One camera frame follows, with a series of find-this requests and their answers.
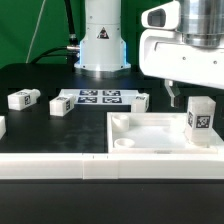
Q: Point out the paper sheet with tags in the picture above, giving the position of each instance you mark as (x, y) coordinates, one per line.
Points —
(101, 97)

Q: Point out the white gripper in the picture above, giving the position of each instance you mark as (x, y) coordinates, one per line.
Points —
(163, 54)

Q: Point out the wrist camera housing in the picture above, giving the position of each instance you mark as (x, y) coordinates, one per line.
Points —
(164, 17)

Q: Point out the white square tabletop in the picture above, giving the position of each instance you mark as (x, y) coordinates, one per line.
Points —
(158, 133)

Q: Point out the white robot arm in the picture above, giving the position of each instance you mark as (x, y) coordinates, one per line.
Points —
(183, 41)

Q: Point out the white obstacle fence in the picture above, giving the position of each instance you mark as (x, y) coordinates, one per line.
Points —
(110, 166)

